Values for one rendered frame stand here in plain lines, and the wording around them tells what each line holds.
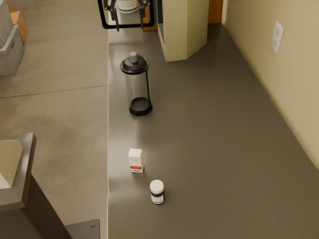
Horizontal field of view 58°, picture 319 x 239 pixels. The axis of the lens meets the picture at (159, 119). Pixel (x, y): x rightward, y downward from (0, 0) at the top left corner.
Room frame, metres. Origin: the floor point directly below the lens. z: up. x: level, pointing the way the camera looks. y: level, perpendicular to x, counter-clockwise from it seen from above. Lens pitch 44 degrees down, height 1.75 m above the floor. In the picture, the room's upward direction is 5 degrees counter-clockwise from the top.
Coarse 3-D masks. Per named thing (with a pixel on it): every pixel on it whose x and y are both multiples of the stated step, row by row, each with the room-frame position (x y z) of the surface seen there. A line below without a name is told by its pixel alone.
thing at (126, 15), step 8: (120, 0) 1.58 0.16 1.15; (128, 0) 1.58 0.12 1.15; (136, 0) 1.58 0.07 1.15; (144, 0) 1.58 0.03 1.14; (120, 8) 1.59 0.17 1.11; (128, 8) 1.58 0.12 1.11; (136, 8) 1.58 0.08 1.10; (120, 16) 1.59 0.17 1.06; (128, 16) 1.58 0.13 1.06; (136, 16) 1.58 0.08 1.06; (112, 24) 1.59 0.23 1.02; (120, 24) 1.59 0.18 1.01
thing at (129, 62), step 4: (132, 52) 0.93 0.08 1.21; (132, 56) 0.91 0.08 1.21; (136, 56) 0.91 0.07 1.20; (140, 56) 0.95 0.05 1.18; (124, 60) 0.93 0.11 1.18; (128, 60) 0.93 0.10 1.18; (132, 60) 0.91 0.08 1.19; (136, 60) 0.91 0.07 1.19; (140, 60) 0.92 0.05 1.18; (144, 60) 0.92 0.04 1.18; (124, 64) 0.91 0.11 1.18; (128, 64) 0.90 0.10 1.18; (132, 64) 0.89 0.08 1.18; (136, 64) 0.89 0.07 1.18; (140, 64) 0.89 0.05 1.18; (144, 64) 0.90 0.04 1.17; (128, 68) 0.89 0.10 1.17; (132, 68) 0.88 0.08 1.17; (136, 68) 0.88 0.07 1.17; (140, 68) 0.88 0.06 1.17
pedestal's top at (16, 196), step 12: (24, 144) 0.77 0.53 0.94; (24, 156) 0.70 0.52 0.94; (24, 168) 0.65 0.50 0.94; (24, 180) 0.59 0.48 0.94; (0, 192) 0.55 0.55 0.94; (12, 192) 0.55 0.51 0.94; (24, 192) 0.55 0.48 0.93; (0, 204) 0.51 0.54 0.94; (12, 204) 0.51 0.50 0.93; (24, 204) 0.52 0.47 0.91
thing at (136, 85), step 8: (120, 64) 0.92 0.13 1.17; (128, 72) 0.87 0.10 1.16; (136, 72) 0.87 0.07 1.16; (144, 72) 0.89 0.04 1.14; (128, 80) 0.89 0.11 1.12; (136, 80) 0.88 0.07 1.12; (144, 80) 0.89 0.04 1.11; (128, 88) 0.89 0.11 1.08; (136, 88) 0.88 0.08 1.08; (144, 88) 0.89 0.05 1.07; (128, 96) 0.90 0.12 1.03; (136, 96) 0.88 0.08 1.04; (144, 96) 0.88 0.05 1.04; (136, 104) 0.88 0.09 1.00; (144, 104) 0.88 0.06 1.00
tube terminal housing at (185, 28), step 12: (168, 0) 1.27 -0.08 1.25; (180, 0) 1.27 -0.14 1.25; (192, 0) 1.31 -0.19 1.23; (204, 0) 1.39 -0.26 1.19; (168, 12) 1.27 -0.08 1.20; (180, 12) 1.27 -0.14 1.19; (192, 12) 1.31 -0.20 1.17; (204, 12) 1.39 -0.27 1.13; (168, 24) 1.27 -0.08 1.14; (180, 24) 1.27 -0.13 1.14; (192, 24) 1.31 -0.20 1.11; (204, 24) 1.40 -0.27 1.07; (168, 36) 1.27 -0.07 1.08; (180, 36) 1.27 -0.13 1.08; (192, 36) 1.31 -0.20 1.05; (204, 36) 1.40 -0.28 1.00; (168, 48) 1.27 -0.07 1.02; (180, 48) 1.27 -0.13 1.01; (192, 48) 1.31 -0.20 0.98; (168, 60) 1.27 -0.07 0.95
